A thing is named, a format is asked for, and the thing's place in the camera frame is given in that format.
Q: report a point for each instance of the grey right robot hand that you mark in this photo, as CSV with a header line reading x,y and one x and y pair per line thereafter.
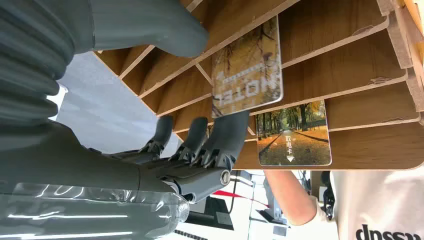
x,y
82,172

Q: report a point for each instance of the autumn path key card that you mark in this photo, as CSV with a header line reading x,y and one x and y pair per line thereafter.
x,y
293,142

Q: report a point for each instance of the person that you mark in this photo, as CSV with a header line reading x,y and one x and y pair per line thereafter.
x,y
374,202

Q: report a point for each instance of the wooden slotted card rack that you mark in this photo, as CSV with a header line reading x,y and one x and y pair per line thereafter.
x,y
364,49

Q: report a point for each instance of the grey desktop stand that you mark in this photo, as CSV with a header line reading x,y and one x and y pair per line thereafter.
x,y
273,207

